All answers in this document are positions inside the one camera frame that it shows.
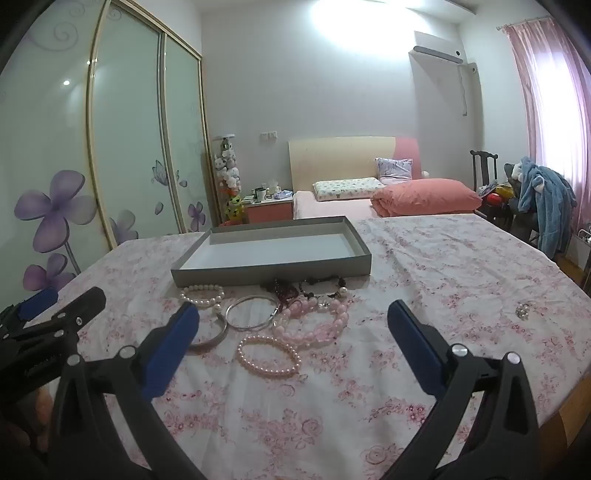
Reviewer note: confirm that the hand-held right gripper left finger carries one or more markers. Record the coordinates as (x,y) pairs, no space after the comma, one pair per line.
(171,350)

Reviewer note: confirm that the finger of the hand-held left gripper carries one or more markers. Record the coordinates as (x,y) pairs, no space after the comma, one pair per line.
(76,314)
(41,302)

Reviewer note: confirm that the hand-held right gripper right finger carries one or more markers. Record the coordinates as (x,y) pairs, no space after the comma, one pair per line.
(415,350)

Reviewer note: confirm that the wide silver cuff bangle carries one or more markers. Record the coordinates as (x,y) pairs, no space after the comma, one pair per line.
(221,336)

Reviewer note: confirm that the thin silver bangle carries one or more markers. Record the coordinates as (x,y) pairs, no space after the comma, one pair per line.
(249,328)

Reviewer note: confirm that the grey shallow cardboard box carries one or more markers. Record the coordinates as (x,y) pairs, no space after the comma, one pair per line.
(277,249)

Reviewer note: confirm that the person's left hand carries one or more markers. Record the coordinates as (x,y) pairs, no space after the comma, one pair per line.
(41,406)

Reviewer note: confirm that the small pearl brooch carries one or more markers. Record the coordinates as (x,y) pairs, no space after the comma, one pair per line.
(524,312)

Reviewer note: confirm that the pink floral tablecloth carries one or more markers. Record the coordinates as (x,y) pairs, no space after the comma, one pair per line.
(300,415)

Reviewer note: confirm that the pink pillow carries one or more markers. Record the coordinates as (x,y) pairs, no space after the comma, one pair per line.
(425,198)

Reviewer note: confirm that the pink nightstand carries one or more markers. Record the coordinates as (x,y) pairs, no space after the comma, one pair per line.
(268,213)

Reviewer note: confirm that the red round object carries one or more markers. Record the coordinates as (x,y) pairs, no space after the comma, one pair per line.
(494,200)

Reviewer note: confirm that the white patterned pillow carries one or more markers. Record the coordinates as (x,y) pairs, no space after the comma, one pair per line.
(346,189)

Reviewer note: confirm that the white cup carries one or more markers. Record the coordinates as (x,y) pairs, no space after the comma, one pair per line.
(261,194)

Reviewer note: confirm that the purple floral pillow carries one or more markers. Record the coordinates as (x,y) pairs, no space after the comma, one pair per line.
(393,169)

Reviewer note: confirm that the clear tube of plush toys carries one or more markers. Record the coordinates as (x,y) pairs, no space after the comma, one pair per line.
(228,175)

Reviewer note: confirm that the dark wooden chair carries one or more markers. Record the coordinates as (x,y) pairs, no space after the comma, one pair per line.
(482,170)

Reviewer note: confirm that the blue fleece robe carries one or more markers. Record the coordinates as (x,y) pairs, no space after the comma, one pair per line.
(547,203)

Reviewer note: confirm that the sliding-door wardrobe with purple flowers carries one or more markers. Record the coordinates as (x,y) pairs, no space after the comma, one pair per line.
(124,115)

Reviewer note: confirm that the bed with beige headboard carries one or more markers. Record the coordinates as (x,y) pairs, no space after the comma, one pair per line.
(337,157)

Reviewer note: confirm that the pink sheer curtain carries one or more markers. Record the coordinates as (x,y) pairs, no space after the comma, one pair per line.
(545,115)

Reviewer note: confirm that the white wall air conditioner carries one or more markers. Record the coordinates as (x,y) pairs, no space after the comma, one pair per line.
(438,46)

